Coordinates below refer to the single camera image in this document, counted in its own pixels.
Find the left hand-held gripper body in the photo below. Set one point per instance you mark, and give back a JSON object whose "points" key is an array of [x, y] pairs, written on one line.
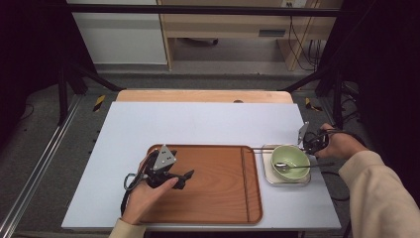
{"points": [[164, 158]]}

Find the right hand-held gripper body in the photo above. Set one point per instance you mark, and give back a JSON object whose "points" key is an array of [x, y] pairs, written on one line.
{"points": [[315, 140]]}

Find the green bowl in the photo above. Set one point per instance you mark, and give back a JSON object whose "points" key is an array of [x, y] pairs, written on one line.
{"points": [[290, 155]]}

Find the metal spoon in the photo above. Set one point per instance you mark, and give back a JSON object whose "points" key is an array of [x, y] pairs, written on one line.
{"points": [[281, 167]]}

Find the brown wooden tray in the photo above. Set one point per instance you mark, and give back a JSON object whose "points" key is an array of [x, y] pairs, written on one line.
{"points": [[214, 191]]}

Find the person's right hand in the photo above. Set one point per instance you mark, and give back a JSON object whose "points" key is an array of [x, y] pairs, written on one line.
{"points": [[343, 145]]}

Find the person's left hand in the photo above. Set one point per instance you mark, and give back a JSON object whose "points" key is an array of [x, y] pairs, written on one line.
{"points": [[142, 201]]}

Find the yellow black tape strip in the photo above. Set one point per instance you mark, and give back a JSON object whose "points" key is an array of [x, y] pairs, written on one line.
{"points": [[99, 103], [308, 103]]}

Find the white table cover board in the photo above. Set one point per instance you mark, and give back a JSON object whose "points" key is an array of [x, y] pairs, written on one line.
{"points": [[198, 122]]}

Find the grey metal carabiner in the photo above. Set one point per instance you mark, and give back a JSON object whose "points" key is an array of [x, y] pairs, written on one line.
{"points": [[126, 182]]}

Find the black metal stand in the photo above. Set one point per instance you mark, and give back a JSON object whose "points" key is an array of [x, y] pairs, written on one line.
{"points": [[337, 99], [62, 99]]}

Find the light wooden table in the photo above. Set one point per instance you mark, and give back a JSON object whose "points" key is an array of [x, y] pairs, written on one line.
{"points": [[198, 95]]}

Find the black curtain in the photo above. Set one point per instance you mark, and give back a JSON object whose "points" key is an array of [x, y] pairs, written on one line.
{"points": [[26, 49], [389, 82]]}

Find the white cabinet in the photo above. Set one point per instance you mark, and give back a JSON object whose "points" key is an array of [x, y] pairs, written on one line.
{"points": [[122, 39]]}

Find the light wooden desk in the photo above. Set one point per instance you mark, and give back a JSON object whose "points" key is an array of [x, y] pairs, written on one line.
{"points": [[224, 28]]}

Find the white power socket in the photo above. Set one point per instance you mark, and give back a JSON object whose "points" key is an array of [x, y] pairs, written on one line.
{"points": [[294, 3]]}

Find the black horizontal frame bar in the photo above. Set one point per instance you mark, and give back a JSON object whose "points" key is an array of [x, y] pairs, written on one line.
{"points": [[198, 10]]}

